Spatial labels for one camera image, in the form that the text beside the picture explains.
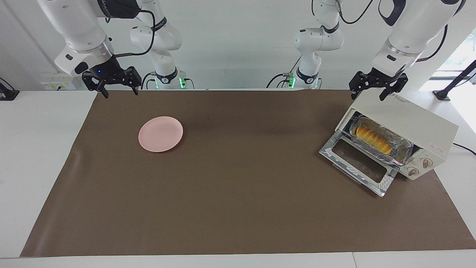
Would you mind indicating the aluminium foil tray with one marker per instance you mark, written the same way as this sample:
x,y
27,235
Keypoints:
x,y
403,149

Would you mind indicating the white wall power socket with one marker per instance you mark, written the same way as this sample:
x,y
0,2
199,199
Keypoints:
x,y
52,82

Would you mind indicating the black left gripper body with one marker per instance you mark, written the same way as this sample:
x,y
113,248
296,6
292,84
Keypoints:
x,y
381,78

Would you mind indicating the silver glass oven door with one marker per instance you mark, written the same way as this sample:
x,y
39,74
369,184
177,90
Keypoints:
x,y
353,170

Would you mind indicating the cream oven knob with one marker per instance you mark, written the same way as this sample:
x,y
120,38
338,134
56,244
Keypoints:
x,y
412,171
426,162

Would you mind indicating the cream toaster oven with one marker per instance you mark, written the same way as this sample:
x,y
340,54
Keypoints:
x,y
409,119

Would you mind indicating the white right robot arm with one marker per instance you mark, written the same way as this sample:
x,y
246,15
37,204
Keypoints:
x,y
78,26

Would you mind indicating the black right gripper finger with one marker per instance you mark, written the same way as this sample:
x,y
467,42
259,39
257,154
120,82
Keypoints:
x,y
91,82
134,78

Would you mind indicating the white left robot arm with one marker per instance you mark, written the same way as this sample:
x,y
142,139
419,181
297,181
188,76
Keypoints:
x,y
412,29

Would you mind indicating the black camera stand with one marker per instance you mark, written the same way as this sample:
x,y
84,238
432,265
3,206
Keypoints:
x,y
441,95

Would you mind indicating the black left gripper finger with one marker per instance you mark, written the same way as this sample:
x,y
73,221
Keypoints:
x,y
360,81
398,85

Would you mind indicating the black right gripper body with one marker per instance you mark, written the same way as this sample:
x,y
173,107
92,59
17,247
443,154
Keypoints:
x,y
109,72

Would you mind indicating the brown table mat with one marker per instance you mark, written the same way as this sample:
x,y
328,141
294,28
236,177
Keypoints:
x,y
241,193

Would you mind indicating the sliced golden bread loaf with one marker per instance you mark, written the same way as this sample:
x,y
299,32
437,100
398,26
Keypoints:
x,y
372,138

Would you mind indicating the pink round plate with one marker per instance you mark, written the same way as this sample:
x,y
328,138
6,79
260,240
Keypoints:
x,y
160,134

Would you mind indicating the bright window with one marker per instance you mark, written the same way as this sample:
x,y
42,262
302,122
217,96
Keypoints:
x,y
461,56

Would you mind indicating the black table clamp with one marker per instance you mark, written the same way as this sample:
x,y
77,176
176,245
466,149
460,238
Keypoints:
x,y
7,95

